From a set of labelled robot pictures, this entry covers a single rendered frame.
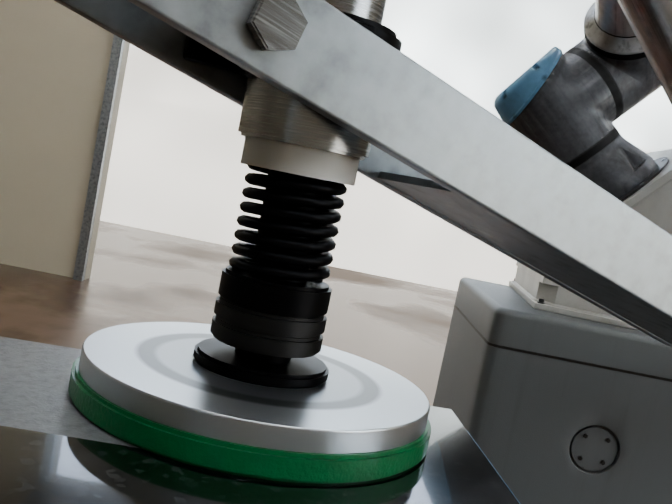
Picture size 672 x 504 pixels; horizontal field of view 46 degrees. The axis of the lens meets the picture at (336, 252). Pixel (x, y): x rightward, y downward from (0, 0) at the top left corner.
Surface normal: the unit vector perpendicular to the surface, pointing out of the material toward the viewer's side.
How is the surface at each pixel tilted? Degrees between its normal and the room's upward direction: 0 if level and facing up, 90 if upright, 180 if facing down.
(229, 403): 0
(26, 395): 0
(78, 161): 90
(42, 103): 90
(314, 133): 90
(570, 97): 81
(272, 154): 90
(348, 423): 0
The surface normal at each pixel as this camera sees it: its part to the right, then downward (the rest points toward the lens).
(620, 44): -0.49, 0.27
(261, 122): -0.57, -0.04
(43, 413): 0.19, -0.98
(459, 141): 0.44, 0.18
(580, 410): 0.00, 0.10
